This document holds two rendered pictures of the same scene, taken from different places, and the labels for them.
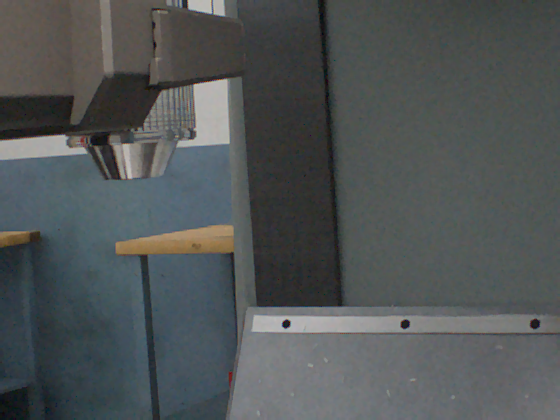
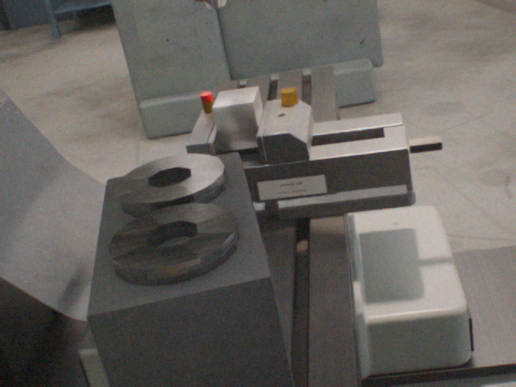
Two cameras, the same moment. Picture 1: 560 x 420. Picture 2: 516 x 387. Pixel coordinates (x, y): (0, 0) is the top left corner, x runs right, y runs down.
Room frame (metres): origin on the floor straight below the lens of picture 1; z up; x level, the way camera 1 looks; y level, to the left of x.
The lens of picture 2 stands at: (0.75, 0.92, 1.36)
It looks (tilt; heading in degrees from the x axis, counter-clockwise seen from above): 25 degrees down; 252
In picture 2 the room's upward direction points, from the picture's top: 11 degrees counter-clockwise
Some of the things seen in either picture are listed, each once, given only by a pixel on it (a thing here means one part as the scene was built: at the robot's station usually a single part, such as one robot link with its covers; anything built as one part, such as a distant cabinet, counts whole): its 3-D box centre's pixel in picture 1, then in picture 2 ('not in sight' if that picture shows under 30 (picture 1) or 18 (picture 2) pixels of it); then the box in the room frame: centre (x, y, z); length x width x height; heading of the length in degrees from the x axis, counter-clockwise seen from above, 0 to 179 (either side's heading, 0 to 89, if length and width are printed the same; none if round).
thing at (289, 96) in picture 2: not in sight; (289, 97); (0.38, 0.04, 1.04); 0.02 x 0.02 x 0.02
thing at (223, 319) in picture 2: not in sight; (200, 313); (0.64, 0.40, 1.02); 0.22 x 0.12 x 0.20; 74
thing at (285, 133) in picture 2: not in sight; (286, 128); (0.41, 0.07, 1.01); 0.12 x 0.06 x 0.04; 61
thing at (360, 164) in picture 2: not in sight; (271, 156); (0.43, 0.06, 0.97); 0.35 x 0.15 x 0.11; 151
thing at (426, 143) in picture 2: not in sight; (425, 144); (0.26, 0.15, 0.96); 0.04 x 0.02 x 0.02; 151
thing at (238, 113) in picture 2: not in sight; (239, 118); (0.46, 0.04, 1.03); 0.06 x 0.05 x 0.06; 61
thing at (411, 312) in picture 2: not in sight; (273, 289); (0.46, 0.05, 0.78); 0.50 x 0.35 x 0.12; 153
